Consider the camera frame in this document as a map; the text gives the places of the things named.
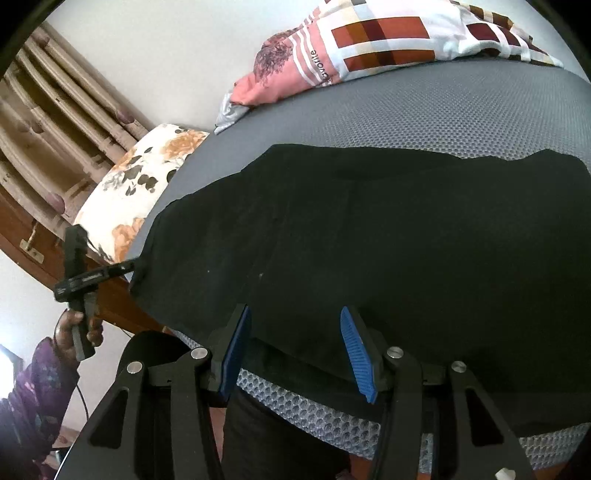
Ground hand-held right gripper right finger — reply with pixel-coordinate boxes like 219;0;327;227
339;305;539;480

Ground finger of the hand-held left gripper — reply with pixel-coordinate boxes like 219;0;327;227
98;260;138;280

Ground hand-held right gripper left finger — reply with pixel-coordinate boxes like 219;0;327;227
62;304;253;480

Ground black pants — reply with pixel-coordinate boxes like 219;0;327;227
129;144;591;437

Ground person's left forearm purple sleeve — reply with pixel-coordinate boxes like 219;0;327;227
0;336;80;480

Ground person's left hand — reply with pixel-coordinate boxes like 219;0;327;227
54;310;105;366

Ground floral pillow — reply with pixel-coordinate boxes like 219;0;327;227
74;124;211;266

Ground beige patterned curtain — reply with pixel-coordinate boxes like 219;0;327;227
0;21;155;232

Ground grey white cloth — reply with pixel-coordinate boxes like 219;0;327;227
215;92;252;134

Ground grey mesh mattress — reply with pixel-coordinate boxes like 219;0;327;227
127;58;591;472

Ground pink checked blanket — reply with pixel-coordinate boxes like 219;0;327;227
229;0;565;108

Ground wooden bed frame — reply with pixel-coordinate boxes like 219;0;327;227
0;194;176;337

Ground black cable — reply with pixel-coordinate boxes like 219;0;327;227
74;378;90;423

